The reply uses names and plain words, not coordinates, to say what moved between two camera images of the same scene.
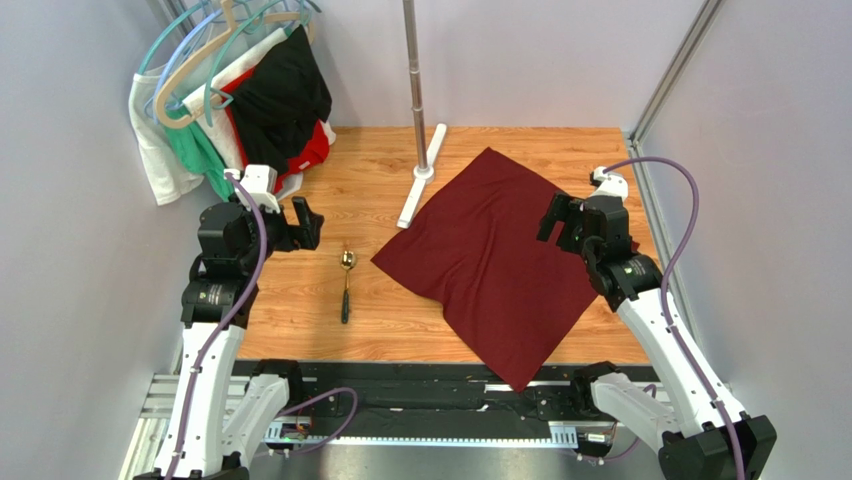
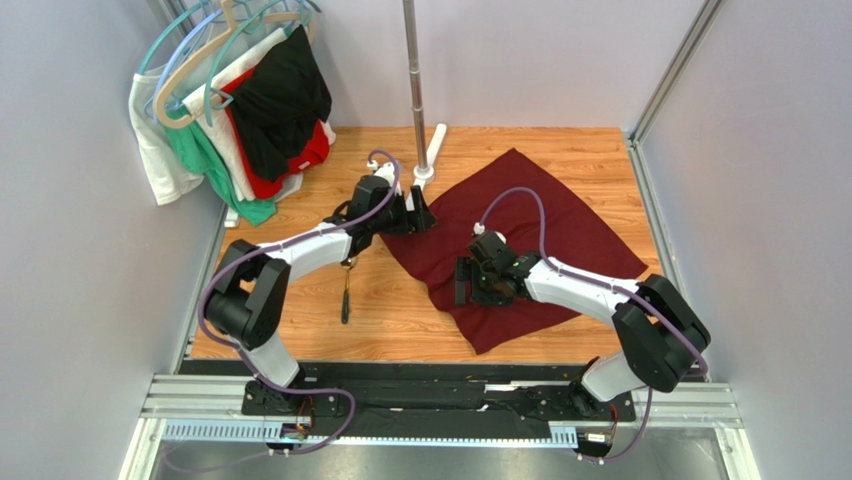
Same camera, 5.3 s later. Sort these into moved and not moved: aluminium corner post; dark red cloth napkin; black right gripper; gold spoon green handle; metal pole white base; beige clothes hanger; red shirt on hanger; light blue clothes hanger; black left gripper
Moved: black left gripper; dark red cloth napkin; black right gripper
Not moved: metal pole white base; aluminium corner post; gold spoon green handle; red shirt on hanger; beige clothes hanger; light blue clothes hanger
